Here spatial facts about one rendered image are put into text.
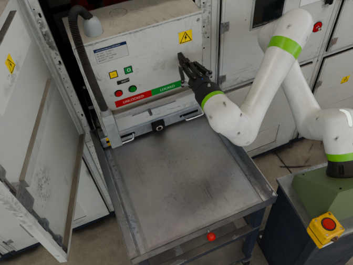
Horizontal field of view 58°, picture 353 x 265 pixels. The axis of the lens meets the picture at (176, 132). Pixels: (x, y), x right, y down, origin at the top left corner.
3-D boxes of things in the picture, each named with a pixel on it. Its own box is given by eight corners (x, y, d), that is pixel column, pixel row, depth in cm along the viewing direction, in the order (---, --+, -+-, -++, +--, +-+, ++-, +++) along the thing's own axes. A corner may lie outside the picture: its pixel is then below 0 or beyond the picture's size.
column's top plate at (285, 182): (346, 156, 151) (348, 154, 150) (397, 216, 131) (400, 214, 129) (275, 180, 146) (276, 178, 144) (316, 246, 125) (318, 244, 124)
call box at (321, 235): (336, 241, 119) (346, 229, 112) (319, 250, 118) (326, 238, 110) (322, 222, 124) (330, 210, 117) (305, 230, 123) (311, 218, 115)
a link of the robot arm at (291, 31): (304, 25, 125) (280, 8, 122) (326, 16, 113) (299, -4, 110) (283, 66, 124) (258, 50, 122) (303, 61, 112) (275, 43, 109)
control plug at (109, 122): (123, 145, 137) (114, 116, 123) (112, 149, 136) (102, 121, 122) (118, 132, 141) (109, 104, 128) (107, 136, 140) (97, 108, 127)
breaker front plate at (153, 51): (204, 105, 155) (203, 13, 118) (106, 139, 145) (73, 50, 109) (203, 103, 155) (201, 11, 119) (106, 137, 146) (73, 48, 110)
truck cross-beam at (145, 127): (209, 110, 158) (209, 101, 154) (103, 148, 148) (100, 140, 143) (205, 104, 161) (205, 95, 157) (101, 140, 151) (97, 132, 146)
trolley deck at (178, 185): (275, 202, 132) (278, 195, 128) (132, 265, 120) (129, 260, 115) (204, 100, 174) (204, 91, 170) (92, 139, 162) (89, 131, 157)
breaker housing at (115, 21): (204, 103, 155) (203, 9, 119) (105, 138, 145) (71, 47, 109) (166, 48, 187) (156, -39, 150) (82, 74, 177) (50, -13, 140)
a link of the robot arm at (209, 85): (225, 85, 107) (200, 93, 106) (224, 110, 116) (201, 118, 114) (217, 74, 111) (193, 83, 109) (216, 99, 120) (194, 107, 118)
